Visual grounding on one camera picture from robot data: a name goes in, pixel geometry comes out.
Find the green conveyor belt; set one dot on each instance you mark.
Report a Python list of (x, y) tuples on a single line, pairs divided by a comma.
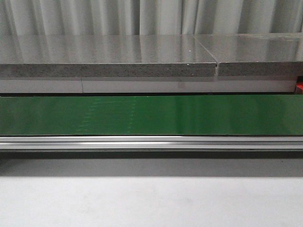
[(152, 115)]

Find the grey stone counter slab right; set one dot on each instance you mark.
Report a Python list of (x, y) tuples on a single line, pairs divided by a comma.
[(278, 55)]

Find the grey stone counter slab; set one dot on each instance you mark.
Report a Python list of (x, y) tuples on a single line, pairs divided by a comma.
[(278, 55), (51, 56)]

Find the white counter base panel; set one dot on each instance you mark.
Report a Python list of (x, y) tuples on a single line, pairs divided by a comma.
[(86, 85)]

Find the red object behind counter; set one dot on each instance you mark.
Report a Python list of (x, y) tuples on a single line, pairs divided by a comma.
[(299, 88)]

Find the grey pleated curtain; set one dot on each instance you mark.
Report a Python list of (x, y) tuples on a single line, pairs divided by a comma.
[(149, 17)]

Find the aluminium conveyor side rail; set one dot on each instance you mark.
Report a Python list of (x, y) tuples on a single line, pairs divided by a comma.
[(151, 142)]

